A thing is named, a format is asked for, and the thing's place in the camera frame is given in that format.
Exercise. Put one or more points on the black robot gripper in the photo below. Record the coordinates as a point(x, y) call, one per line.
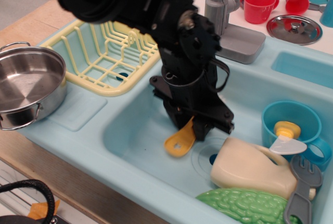
point(187, 86)

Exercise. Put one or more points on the yellow dish brush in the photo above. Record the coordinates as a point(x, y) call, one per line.
point(180, 143)

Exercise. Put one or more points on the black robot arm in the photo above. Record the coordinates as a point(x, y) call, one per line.
point(187, 44)

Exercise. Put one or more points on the steel pot lid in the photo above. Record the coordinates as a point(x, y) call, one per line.
point(294, 29)

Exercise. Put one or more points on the cream plastic jug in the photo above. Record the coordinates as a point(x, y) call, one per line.
point(240, 164)

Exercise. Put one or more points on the light blue toy sink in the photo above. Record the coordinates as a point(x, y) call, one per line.
point(119, 140)

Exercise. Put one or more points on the grey toy faucet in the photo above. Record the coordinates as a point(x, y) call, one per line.
point(238, 43)

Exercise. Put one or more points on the blue plastic cup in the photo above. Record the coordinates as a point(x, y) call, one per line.
point(296, 121)

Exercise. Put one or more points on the green plastic vegetable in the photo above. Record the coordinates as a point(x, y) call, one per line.
point(246, 205)

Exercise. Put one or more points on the yellow dish drying rack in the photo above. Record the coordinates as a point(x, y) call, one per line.
point(107, 59)

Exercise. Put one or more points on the red cup front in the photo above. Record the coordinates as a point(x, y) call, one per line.
point(258, 11)

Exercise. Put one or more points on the grey plastic fork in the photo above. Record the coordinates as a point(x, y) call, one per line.
point(308, 176)

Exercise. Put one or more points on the red cup right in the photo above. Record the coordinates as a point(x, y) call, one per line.
point(297, 7)

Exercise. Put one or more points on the teal cup at edge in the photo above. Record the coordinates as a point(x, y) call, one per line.
point(326, 18)

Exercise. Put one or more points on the teal utensil top right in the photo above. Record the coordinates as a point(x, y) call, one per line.
point(318, 5)

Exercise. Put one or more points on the orange tape piece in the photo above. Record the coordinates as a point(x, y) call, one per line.
point(38, 211)

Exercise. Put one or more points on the yellow handled toy knife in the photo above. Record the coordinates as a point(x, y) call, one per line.
point(287, 142)

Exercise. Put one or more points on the steel pot with handles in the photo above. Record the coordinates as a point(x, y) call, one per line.
point(33, 84)

